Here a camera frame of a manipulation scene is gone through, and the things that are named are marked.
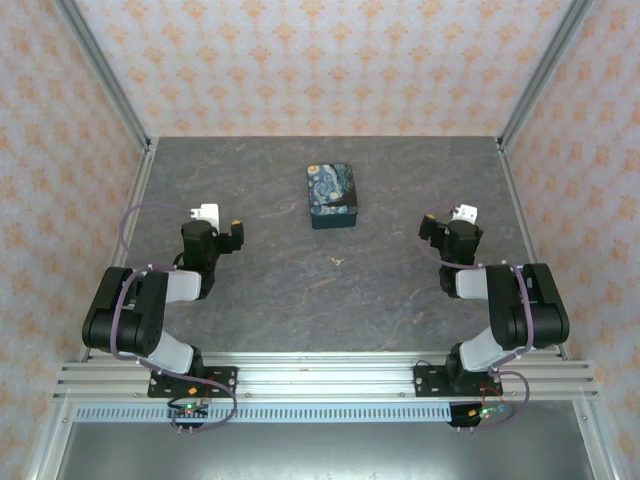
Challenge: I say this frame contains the starry night tin box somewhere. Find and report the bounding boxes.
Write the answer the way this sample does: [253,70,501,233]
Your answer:
[306,163,360,231]

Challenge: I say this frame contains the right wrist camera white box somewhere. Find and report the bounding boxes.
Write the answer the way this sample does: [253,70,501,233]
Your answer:
[451,203,479,225]

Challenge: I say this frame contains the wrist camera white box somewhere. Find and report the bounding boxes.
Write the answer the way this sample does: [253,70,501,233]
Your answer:
[451,203,479,225]
[191,202,221,229]

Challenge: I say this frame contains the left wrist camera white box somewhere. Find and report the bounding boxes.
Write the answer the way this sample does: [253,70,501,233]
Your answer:
[191,202,221,229]

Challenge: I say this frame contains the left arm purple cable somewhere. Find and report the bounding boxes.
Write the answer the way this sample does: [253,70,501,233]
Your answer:
[109,200,239,434]

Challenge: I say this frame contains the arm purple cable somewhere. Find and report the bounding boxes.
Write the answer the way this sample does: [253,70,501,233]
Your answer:
[109,200,239,434]
[416,204,532,431]

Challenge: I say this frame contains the aluminium table side rail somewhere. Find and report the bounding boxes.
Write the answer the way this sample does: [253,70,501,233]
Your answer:
[77,137,160,362]
[496,137,571,361]

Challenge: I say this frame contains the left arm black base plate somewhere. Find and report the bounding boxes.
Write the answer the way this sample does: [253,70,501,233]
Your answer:
[147,365,239,399]

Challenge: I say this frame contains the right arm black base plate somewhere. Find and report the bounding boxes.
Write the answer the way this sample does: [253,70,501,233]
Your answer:
[413,364,503,399]

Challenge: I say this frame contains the aluminium mounting rail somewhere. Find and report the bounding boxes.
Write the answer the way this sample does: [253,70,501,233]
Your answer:
[53,351,600,402]

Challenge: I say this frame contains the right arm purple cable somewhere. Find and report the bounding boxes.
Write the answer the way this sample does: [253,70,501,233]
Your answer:
[416,204,532,431]

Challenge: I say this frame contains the aluminium frame post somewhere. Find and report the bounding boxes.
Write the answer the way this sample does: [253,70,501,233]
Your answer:
[53,0,152,151]
[498,0,595,151]

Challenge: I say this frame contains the grey slotted cable duct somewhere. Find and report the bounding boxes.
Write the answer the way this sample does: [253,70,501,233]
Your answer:
[74,405,504,424]

